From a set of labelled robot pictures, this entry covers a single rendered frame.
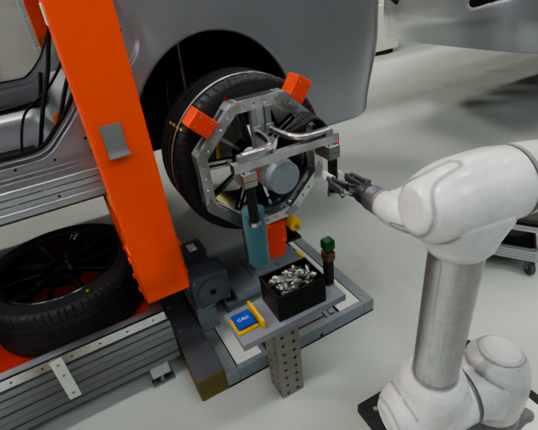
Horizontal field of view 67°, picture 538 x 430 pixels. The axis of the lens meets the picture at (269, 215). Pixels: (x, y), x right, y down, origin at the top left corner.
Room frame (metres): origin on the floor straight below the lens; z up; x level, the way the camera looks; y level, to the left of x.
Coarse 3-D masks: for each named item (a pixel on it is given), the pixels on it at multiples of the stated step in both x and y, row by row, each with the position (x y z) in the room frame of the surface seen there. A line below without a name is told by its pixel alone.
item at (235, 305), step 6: (300, 252) 1.75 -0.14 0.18; (258, 294) 1.48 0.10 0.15; (222, 300) 1.48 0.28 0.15; (228, 300) 1.44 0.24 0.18; (234, 300) 1.45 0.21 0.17; (246, 300) 1.46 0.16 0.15; (252, 300) 1.45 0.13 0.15; (228, 306) 1.41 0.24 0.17; (234, 306) 1.43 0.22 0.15; (240, 306) 1.42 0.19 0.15; (228, 312) 1.42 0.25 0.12
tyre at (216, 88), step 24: (216, 72) 1.68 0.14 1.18; (240, 72) 1.62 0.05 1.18; (192, 96) 1.55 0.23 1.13; (216, 96) 1.48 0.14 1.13; (168, 120) 1.58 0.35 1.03; (168, 144) 1.51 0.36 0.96; (192, 144) 1.42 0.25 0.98; (168, 168) 1.52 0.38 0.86; (192, 168) 1.42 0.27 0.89; (192, 192) 1.41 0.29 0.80; (216, 216) 1.44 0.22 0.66
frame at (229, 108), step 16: (240, 96) 1.49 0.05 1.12; (256, 96) 1.47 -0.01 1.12; (272, 96) 1.48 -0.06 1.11; (288, 96) 1.51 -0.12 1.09; (224, 112) 1.41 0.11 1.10; (240, 112) 1.42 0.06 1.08; (224, 128) 1.39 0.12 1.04; (208, 144) 1.36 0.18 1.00; (192, 160) 1.39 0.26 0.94; (320, 160) 1.57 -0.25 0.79; (208, 176) 1.35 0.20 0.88; (304, 176) 1.58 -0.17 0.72; (208, 192) 1.35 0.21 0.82; (304, 192) 1.53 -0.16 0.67; (208, 208) 1.34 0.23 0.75; (224, 208) 1.37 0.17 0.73; (272, 208) 1.51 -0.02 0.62; (288, 208) 1.49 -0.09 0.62; (240, 224) 1.39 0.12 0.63
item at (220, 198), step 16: (272, 112) 1.83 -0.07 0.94; (288, 112) 1.65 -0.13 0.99; (240, 128) 1.53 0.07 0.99; (304, 128) 1.64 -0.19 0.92; (240, 144) 1.54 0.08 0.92; (288, 144) 1.75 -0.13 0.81; (208, 160) 1.48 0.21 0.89; (224, 160) 1.49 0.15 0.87; (304, 160) 1.63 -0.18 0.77; (224, 192) 1.69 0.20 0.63; (240, 192) 1.52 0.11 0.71; (256, 192) 1.67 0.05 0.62; (272, 192) 1.63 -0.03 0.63; (288, 192) 1.59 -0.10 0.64; (240, 208) 1.52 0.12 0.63
